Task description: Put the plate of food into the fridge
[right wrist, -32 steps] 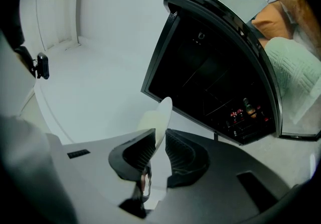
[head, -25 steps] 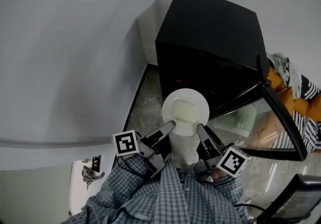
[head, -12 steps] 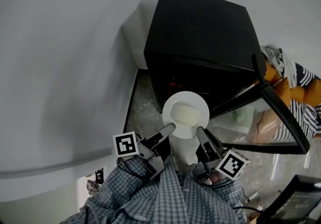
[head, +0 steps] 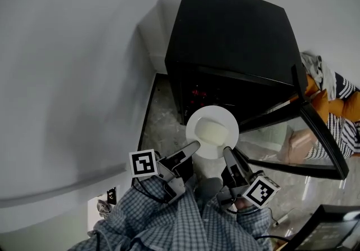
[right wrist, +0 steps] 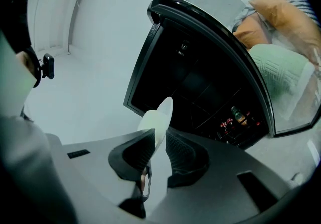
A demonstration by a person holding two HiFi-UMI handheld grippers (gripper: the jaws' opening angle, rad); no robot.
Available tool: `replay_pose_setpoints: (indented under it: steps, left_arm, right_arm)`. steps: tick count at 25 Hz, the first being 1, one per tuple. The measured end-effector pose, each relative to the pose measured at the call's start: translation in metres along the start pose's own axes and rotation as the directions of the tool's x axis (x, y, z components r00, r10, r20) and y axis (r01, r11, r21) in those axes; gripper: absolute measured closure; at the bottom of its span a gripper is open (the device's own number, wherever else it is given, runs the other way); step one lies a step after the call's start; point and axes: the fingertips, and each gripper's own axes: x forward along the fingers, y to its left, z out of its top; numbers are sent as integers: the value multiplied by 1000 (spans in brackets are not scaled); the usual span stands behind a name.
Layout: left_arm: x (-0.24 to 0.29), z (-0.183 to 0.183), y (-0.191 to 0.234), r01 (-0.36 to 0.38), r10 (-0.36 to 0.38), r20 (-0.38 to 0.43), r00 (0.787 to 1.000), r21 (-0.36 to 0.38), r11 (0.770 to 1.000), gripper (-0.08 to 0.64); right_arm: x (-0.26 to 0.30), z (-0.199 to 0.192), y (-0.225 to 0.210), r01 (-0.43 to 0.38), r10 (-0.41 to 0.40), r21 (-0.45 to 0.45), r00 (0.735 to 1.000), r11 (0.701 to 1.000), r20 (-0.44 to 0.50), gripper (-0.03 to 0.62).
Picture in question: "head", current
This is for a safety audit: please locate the orange cushion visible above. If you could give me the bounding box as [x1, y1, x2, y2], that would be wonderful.
[341, 91, 360, 121]
[305, 74, 321, 96]
[309, 88, 330, 129]

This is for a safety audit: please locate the black plug cable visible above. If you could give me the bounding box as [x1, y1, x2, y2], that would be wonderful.
[269, 207, 296, 227]

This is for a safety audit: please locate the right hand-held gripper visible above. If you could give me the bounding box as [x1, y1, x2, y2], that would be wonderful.
[216, 146, 281, 211]

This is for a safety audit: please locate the navy striped pillow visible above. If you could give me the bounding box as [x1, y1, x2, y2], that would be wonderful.
[334, 71, 358, 100]

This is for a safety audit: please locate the person's left forearm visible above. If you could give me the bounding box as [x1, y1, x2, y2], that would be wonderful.
[111, 177, 197, 245]

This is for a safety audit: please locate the white round plate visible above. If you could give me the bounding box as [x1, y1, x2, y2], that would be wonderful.
[185, 105, 240, 160]

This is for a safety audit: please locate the black microwave oven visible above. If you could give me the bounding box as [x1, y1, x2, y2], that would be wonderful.
[164, 0, 309, 132]

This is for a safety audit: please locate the white striped blanket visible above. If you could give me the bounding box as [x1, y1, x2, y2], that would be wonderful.
[305, 111, 360, 160]

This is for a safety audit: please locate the person's right forearm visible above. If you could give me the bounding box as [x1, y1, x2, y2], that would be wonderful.
[235, 198, 279, 251]

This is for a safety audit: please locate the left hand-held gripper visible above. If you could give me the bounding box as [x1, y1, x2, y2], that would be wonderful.
[128, 140, 201, 205]

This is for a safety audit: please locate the black wall socket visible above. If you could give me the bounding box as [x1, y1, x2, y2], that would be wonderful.
[106, 186, 118, 205]

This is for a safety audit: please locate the person's grey trouser leg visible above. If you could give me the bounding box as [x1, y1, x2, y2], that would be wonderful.
[195, 177, 223, 208]

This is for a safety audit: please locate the pale food block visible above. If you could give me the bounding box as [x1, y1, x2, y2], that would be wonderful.
[195, 119, 228, 146]

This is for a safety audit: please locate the brown box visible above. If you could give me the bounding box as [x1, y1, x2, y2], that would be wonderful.
[281, 128, 320, 164]

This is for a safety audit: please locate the grey garment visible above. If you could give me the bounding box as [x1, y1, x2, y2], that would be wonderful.
[300, 51, 337, 101]

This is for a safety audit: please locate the pale green patterned cloth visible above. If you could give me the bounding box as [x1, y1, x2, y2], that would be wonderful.
[253, 125, 288, 150]

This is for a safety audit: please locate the person's plaid shirt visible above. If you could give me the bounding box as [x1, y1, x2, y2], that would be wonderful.
[67, 187, 273, 251]

